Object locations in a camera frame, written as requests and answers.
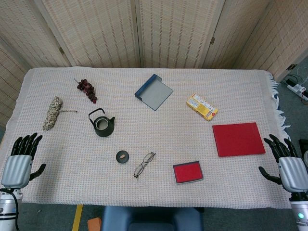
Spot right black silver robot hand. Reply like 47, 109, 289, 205
258, 134, 308, 193

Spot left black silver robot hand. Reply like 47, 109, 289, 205
1, 132, 46, 189

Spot black teapot lid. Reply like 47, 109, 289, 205
115, 150, 131, 165

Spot black cast iron teapot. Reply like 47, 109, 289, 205
88, 108, 116, 138

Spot large red folder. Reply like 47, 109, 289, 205
212, 122, 267, 158

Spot white power strip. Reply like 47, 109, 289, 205
286, 81, 308, 101

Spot orange block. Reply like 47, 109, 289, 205
87, 217, 103, 231

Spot small red ink pad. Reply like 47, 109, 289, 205
172, 160, 205, 185

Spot dark red grape bunch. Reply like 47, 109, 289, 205
74, 77, 98, 104

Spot yellow snack box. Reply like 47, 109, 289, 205
185, 93, 219, 122

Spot thin-framed folded eyeglasses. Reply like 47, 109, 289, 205
133, 152, 156, 179

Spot white woven tablecloth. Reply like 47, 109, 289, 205
4, 67, 293, 210

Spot blue open file box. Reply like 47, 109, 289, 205
134, 74, 174, 112

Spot woven folding screen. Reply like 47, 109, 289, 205
0, 0, 308, 129

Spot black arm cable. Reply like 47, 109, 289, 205
0, 188, 20, 231

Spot braided rope bundle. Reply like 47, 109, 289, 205
42, 96, 78, 132

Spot white cable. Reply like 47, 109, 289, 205
296, 65, 308, 81

